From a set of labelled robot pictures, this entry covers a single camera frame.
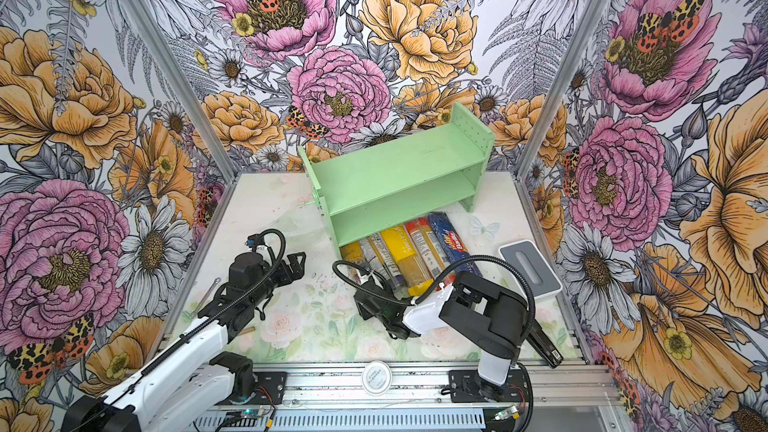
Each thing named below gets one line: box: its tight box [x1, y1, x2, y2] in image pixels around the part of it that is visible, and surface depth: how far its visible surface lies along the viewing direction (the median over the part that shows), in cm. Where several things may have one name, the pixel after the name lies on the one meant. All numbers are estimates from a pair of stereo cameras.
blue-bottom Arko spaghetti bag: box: [340, 241, 370, 269], surface depth 96 cm
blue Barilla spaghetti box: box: [428, 212, 483, 277], surface depth 99 cm
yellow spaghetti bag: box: [380, 225, 435, 296], surface depth 96 cm
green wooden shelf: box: [298, 102, 495, 259], surface depth 89 cm
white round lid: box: [362, 360, 393, 397], surface depth 71 cm
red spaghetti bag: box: [404, 217, 451, 280], surface depth 100 cm
